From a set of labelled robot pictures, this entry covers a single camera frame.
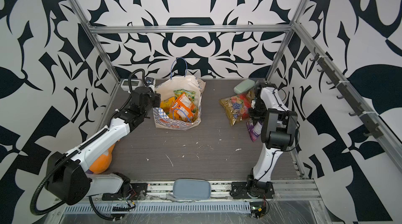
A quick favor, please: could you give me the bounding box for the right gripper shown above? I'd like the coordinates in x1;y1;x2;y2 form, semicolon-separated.
248;100;268;124

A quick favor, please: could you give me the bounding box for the purple snack pack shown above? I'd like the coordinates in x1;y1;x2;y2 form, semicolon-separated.
246;119;262;142

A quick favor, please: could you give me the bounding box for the red fruit snack bag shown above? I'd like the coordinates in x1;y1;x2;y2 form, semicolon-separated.
219;93;251;126

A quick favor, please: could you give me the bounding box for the blue checkered paper bag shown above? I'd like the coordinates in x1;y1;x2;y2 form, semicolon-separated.
153;60;205;131

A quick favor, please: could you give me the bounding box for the orange snack pack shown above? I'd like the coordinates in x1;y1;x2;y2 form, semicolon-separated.
170;94;197;122

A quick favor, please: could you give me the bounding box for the yellow mango candy bag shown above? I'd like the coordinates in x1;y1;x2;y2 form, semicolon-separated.
160;96;176;115

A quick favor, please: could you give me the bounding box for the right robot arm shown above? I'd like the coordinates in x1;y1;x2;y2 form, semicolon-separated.
230;83;298;199

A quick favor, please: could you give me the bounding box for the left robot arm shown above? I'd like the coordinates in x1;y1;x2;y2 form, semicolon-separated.
29;69;161;216

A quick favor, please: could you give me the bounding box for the green spring candy bag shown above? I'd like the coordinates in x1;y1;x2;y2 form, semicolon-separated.
173;89;196;101

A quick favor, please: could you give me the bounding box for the white digital clock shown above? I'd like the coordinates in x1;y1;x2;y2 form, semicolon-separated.
120;79;143;92

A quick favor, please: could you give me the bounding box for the mint green case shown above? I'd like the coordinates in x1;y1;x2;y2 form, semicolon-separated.
233;79;255;94

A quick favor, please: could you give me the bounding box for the orange plush toy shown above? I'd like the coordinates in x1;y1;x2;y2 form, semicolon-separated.
88;144;115;174

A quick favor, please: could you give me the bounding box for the grey-blue pouch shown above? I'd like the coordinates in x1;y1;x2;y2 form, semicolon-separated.
172;179;211;201

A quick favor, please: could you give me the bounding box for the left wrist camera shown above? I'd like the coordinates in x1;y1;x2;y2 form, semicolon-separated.
146;77;156;91

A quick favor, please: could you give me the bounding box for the wall hook rack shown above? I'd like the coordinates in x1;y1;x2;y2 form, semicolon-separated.
311;48;384;139

